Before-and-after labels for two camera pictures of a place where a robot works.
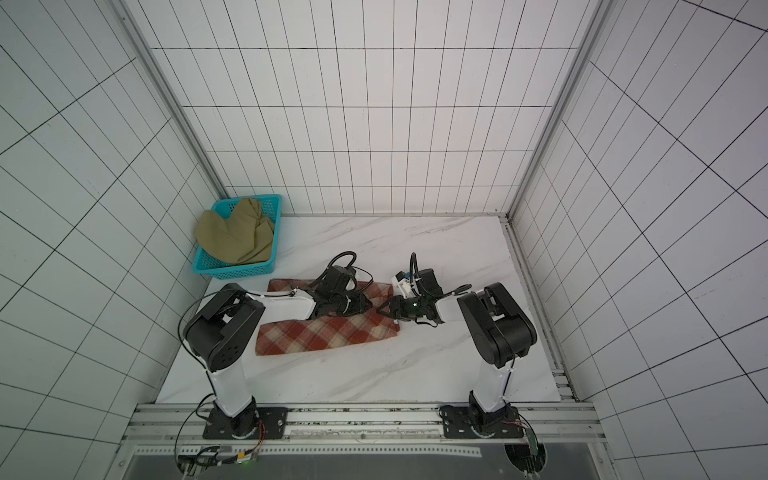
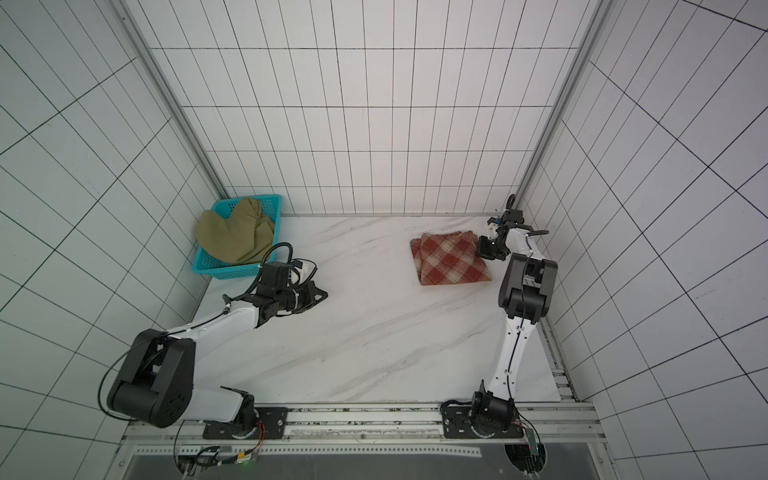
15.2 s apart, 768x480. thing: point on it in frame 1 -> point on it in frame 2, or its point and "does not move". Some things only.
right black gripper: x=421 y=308 -> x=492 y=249
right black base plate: x=466 y=422 does not move
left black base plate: x=272 y=424 does not move
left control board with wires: x=203 y=458 does not move
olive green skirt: x=245 y=236 does not move
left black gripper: x=359 y=305 -> x=310 y=291
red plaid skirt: x=370 y=322 -> x=448 y=258
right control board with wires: x=530 y=457 does not move
